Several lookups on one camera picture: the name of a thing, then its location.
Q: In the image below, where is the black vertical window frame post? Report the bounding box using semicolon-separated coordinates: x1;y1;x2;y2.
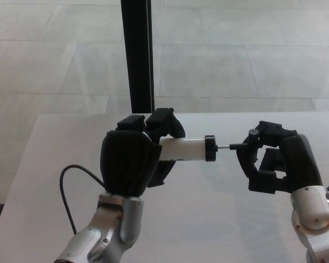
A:
120;0;156;114

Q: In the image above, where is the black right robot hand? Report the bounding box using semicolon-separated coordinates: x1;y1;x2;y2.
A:
235;120;324;196

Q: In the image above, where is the white Franklin hand air pump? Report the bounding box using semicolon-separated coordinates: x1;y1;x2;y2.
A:
158;128;262;163

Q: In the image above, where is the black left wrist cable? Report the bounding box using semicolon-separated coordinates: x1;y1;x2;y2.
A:
59;164;106;236

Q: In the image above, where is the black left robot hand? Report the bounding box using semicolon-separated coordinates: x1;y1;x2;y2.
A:
99;107;187;198

